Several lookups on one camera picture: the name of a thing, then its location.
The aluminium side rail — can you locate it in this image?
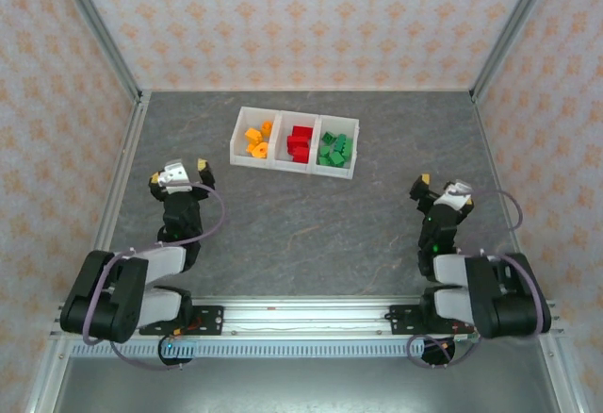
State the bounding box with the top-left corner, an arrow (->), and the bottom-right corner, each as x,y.
74,91 -> 153,302
469,90 -> 539,302

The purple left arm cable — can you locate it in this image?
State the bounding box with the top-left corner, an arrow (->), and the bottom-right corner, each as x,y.
82,183 -> 226,372

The grey slotted cable duct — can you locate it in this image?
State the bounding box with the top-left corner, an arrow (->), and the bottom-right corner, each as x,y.
69,339 -> 428,359

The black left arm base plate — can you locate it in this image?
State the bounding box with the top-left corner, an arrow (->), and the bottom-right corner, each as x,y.
139,305 -> 225,338

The aluminium frame post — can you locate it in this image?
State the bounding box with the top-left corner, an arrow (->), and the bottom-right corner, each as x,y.
470,0 -> 564,103
49,0 -> 145,103

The white plastic bin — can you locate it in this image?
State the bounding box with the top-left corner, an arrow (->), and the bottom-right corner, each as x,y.
310,113 -> 361,180
229,105 -> 284,168
271,109 -> 324,173

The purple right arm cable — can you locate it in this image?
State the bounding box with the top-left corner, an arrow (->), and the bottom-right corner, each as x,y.
406,185 -> 543,370

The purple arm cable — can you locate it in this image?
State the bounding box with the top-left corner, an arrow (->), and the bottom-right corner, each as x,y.
82,183 -> 226,372
406,185 -> 543,370

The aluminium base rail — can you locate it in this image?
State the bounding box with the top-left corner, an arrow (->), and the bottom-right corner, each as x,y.
49,296 -> 564,344

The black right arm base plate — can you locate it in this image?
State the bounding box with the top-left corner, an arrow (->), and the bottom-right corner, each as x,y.
387,305 -> 428,338

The grey metal panel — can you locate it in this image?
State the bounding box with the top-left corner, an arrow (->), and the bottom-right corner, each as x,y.
25,355 -> 585,413

